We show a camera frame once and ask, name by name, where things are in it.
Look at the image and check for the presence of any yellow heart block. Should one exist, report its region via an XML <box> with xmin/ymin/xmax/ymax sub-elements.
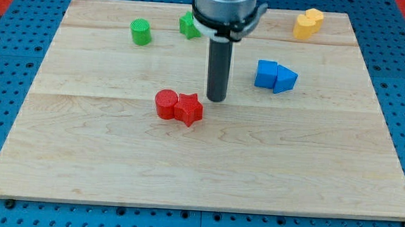
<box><xmin>292</xmin><ymin>15</ymin><xmax>316</xmax><ymax>39</ymax></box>

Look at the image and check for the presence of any blue triangular prism block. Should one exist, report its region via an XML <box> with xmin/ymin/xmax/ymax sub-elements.
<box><xmin>273</xmin><ymin>65</ymin><xmax>299</xmax><ymax>94</ymax></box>

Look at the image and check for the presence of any blue cube block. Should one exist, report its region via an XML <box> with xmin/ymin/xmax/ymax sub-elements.
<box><xmin>255</xmin><ymin>59</ymin><xmax>278</xmax><ymax>89</ymax></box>

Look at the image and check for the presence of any green star block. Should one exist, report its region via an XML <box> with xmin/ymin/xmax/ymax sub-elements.
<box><xmin>179</xmin><ymin>11</ymin><xmax>202</xmax><ymax>39</ymax></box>

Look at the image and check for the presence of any red star block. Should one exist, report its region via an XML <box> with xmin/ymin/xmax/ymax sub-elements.
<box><xmin>174</xmin><ymin>93</ymin><xmax>204</xmax><ymax>127</ymax></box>

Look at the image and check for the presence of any red cylinder block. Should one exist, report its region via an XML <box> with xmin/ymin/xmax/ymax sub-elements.
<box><xmin>155</xmin><ymin>89</ymin><xmax>178</xmax><ymax>120</ymax></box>

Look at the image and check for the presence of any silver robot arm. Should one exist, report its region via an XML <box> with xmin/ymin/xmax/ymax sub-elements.
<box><xmin>192</xmin><ymin>0</ymin><xmax>269</xmax><ymax>43</ymax></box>

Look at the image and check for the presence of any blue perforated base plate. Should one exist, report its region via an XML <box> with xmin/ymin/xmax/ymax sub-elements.
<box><xmin>0</xmin><ymin>0</ymin><xmax>405</xmax><ymax>227</ymax></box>

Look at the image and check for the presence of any green cylinder block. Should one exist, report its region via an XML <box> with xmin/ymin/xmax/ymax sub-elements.
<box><xmin>129</xmin><ymin>18</ymin><xmax>152</xmax><ymax>46</ymax></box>

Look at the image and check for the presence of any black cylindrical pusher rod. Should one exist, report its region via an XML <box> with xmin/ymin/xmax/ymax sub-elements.
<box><xmin>207</xmin><ymin>40</ymin><xmax>233</xmax><ymax>103</ymax></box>

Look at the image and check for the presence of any wooden board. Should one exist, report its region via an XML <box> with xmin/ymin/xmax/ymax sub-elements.
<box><xmin>0</xmin><ymin>0</ymin><xmax>405</xmax><ymax>221</ymax></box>

